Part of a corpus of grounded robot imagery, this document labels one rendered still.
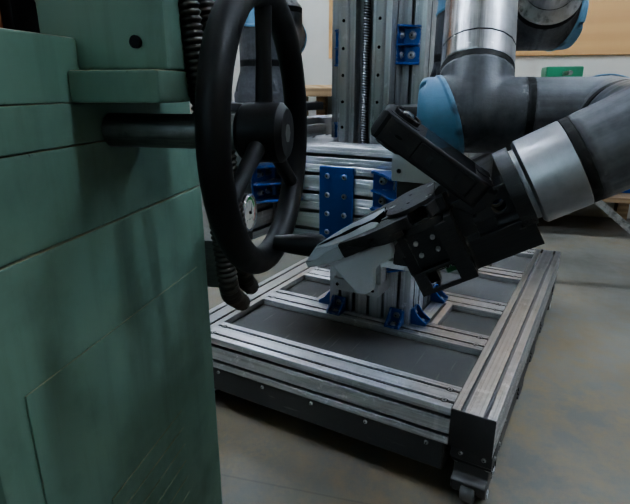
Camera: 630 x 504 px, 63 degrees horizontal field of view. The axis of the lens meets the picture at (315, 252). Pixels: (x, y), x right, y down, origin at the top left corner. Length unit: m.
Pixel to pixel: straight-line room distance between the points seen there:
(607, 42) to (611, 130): 3.49
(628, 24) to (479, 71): 3.44
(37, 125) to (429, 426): 0.93
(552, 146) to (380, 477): 0.98
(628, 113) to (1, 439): 0.57
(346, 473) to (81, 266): 0.89
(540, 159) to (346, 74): 0.90
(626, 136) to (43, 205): 0.49
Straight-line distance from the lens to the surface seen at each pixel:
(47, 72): 0.55
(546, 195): 0.45
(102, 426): 0.65
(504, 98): 0.54
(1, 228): 0.50
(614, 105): 0.46
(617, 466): 1.50
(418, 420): 1.18
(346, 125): 1.30
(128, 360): 0.67
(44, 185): 0.53
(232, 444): 1.39
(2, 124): 0.50
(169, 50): 0.54
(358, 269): 0.49
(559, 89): 0.55
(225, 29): 0.43
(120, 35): 0.56
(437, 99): 0.53
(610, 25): 3.94
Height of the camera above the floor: 0.85
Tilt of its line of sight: 18 degrees down
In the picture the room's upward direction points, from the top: straight up
